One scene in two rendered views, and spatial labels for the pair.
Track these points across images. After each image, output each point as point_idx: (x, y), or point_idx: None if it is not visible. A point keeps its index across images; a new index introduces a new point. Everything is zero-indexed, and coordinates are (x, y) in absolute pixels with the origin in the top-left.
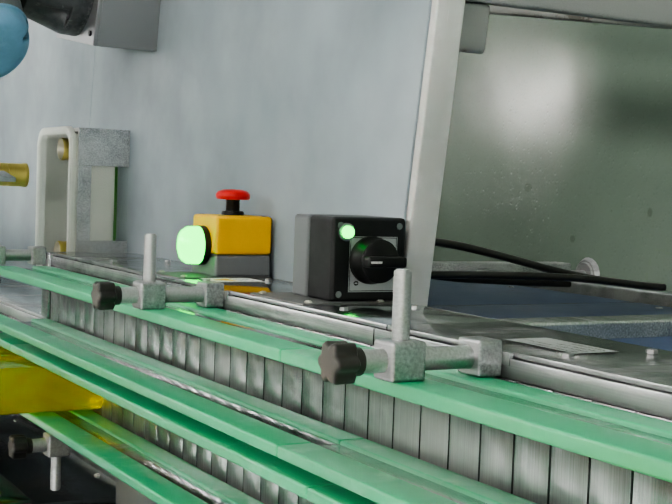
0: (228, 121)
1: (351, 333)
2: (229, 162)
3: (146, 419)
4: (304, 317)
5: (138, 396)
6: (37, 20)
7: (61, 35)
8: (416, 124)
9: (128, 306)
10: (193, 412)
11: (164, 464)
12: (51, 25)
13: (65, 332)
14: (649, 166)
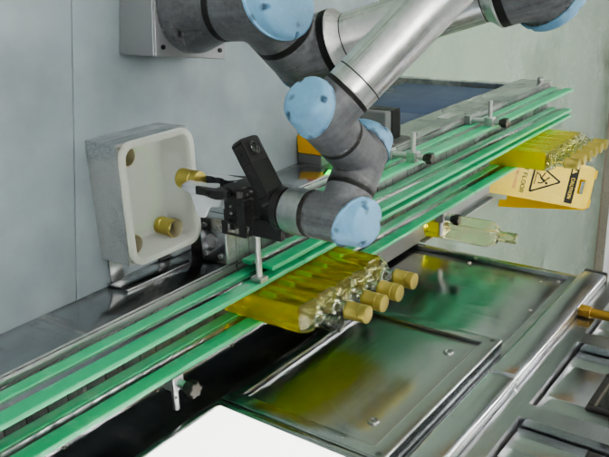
0: (273, 91)
1: (435, 134)
2: (275, 112)
3: None
4: (420, 139)
5: (401, 202)
6: (219, 44)
7: (167, 53)
8: None
9: (410, 165)
10: (442, 178)
11: (385, 230)
12: (215, 47)
13: (298, 237)
14: None
